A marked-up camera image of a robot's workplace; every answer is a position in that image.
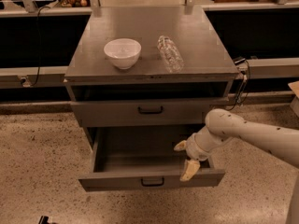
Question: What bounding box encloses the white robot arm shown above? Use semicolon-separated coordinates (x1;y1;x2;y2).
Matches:
174;108;299;182

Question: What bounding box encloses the black cables right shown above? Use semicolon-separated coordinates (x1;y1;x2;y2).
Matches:
225;56;251;112

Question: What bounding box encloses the clear plastic water bottle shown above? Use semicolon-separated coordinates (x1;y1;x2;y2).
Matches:
157;35;184;73

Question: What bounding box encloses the white ceramic bowl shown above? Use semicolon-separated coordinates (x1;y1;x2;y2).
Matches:
104;38;141;70

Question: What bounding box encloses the black cable left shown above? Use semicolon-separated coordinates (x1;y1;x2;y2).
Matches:
31;5;51;88

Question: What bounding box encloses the grey drawer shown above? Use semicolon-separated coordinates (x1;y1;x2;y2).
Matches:
71;98;228;127
79;124;225;191

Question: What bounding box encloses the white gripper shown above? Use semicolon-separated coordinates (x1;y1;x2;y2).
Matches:
174;133;212;182

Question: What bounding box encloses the grey top drawer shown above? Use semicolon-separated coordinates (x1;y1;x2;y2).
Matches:
71;98;228;127

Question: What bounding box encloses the wall power socket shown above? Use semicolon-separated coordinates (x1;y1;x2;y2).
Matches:
19;76;32;88

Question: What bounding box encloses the grey drawer cabinet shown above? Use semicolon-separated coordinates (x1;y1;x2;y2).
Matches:
64;6;237;142

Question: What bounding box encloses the black object on floor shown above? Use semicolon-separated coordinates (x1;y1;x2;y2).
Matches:
38;216;50;224

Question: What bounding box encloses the cardboard box at right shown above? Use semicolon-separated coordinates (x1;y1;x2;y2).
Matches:
288;81;299;118

